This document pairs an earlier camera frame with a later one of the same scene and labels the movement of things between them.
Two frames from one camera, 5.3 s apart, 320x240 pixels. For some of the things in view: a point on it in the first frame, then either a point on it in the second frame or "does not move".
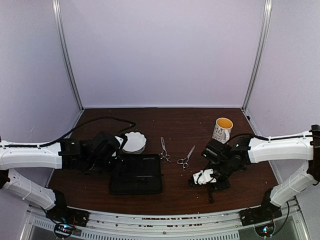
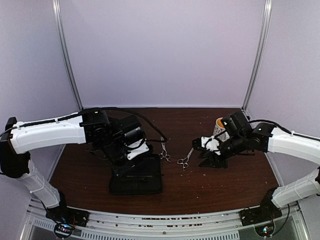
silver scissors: (164, 153) does not move
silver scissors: (185, 161) does not move
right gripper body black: (226, 170) to (236, 143)
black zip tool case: (137, 174) does not move
